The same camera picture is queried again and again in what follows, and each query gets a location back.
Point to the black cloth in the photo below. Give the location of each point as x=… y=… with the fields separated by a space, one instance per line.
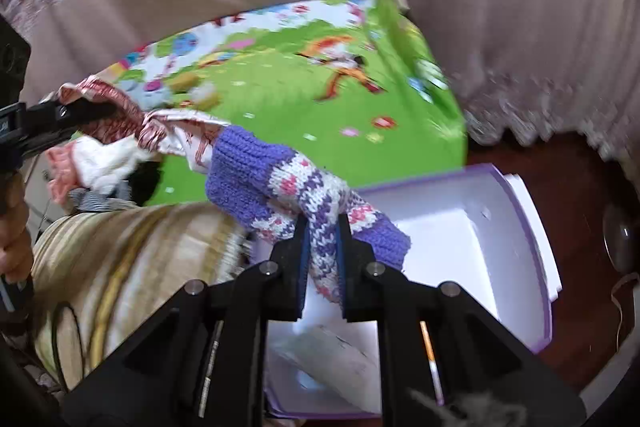
x=145 y=182

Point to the red white patterned cloth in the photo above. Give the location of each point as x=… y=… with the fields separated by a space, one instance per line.
x=125 y=107

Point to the grey fluffy cloth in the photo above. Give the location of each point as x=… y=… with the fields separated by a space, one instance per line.
x=470 y=409

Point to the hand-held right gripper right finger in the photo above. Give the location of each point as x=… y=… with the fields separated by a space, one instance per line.
x=342 y=267

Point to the purple white knitted sock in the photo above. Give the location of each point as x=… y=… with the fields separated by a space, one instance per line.
x=240 y=167

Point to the white box with purple rim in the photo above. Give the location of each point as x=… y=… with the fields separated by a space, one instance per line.
x=450 y=247

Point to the beige striped blanket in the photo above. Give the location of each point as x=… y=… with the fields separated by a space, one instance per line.
x=140 y=257

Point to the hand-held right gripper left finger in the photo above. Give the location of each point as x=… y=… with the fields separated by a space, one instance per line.
x=301 y=259

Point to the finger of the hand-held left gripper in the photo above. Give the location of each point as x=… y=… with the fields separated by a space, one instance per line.
x=70 y=113
x=42 y=139

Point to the white sock inside box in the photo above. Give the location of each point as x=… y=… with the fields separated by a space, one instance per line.
x=330 y=357

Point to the green cartoon printed mat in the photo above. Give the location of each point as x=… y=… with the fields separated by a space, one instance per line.
x=280 y=107

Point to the white fluffy garment pink cuffs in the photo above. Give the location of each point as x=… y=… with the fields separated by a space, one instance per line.
x=107 y=164

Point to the grey striped cloth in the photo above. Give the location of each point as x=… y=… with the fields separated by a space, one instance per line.
x=90 y=200

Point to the person's left hand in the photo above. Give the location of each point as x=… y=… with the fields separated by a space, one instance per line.
x=14 y=232

